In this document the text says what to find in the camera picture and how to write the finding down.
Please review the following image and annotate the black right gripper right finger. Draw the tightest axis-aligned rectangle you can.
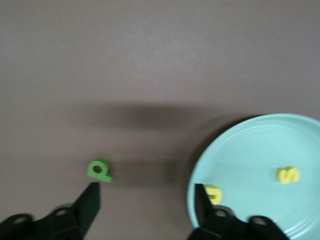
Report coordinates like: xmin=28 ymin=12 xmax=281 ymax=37
xmin=186 ymin=183 xmax=289 ymax=240

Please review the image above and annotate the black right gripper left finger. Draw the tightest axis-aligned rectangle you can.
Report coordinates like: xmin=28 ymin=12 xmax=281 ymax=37
xmin=0 ymin=181 xmax=102 ymax=240

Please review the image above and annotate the yellow letter u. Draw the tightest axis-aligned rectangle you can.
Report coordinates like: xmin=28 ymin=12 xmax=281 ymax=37
xmin=204 ymin=184 xmax=224 ymax=206

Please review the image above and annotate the green letter p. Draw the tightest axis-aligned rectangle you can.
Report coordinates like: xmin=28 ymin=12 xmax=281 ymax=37
xmin=86 ymin=158 xmax=115 ymax=184

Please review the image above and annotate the yellow letter s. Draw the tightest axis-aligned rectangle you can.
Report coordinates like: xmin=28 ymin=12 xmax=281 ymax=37
xmin=276 ymin=165 xmax=300 ymax=186

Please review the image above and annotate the green plate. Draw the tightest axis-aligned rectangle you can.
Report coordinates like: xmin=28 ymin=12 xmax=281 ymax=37
xmin=186 ymin=113 xmax=320 ymax=240

